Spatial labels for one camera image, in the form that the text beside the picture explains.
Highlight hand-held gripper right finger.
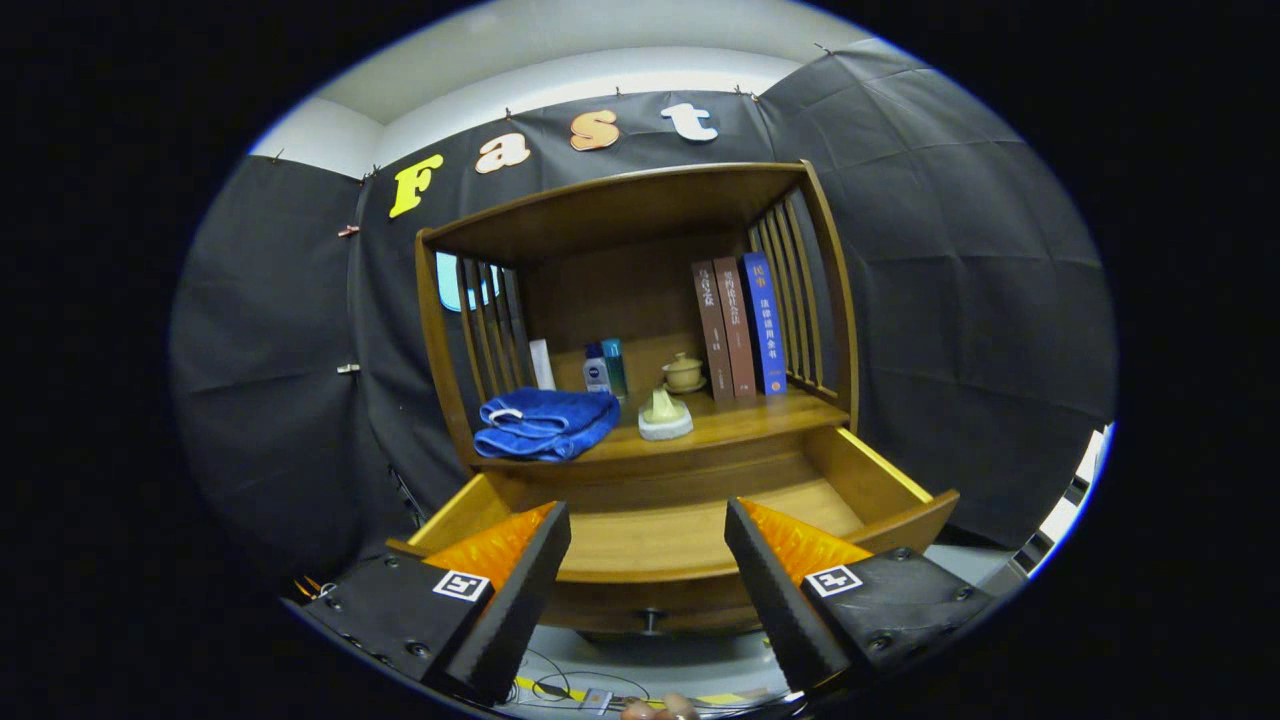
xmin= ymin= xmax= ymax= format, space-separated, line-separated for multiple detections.
xmin=724 ymin=497 xmax=1001 ymax=698

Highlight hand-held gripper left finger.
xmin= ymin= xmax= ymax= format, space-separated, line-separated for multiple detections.
xmin=300 ymin=500 xmax=573 ymax=704

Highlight wooden drawer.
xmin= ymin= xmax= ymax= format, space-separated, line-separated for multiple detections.
xmin=388 ymin=427 xmax=961 ymax=633

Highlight wooden countertop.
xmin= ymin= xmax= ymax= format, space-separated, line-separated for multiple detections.
xmin=470 ymin=385 xmax=851 ymax=463

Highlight wooden cabinet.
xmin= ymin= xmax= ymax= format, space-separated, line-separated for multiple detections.
xmin=415 ymin=160 xmax=861 ymax=641

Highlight blue folded towel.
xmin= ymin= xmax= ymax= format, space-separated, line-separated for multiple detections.
xmin=473 ymin=388 xmax=621 ymax=462

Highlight reddish brown book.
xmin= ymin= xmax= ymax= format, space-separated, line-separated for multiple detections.
xmin=713 ymin=256 xmax=758 ymax=401

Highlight blue book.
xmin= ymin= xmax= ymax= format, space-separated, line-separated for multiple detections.
xmin=740 ymin=251 xmax=788 ymax=397

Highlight dark brown book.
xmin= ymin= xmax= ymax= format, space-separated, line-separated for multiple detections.
xmin=691 ymin=260 xmax=734 ymax=403

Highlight black backdrop cloth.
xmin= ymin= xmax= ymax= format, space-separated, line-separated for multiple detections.
xmin=170 ymin=40 xmax=1119 ymax=581

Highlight black floor cable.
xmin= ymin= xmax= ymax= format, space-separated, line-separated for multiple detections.
xmin=518 ymin=648 xmax=653 ymax=704

